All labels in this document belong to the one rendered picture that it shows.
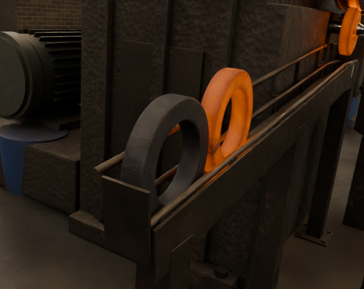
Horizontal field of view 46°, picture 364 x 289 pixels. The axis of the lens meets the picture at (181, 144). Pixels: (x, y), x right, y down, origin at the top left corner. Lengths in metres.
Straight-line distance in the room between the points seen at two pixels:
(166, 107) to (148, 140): 0.05
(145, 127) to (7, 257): 1.12
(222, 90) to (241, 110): 0.14
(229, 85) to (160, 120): 0.20
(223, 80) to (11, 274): 1.03
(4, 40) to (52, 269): 0.97
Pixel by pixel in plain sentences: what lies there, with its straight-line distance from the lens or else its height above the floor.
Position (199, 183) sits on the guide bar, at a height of 0.60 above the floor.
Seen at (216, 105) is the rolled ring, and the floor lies 0.70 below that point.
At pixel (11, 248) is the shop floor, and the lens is 1.63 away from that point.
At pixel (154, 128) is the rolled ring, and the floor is 0.70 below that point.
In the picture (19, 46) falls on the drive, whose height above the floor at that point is 0.63.
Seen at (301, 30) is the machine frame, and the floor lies 0.81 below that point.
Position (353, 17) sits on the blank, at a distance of 1.53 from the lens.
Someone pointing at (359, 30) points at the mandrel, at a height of 0.82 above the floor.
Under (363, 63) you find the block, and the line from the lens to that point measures 1.79.
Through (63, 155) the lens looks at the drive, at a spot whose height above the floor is 0.25.
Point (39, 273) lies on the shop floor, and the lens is 1.49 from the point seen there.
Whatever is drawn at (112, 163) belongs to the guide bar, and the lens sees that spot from 0.57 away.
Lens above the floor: 0.85
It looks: 18 degrees down
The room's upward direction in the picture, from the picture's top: 5 degrees clockwise
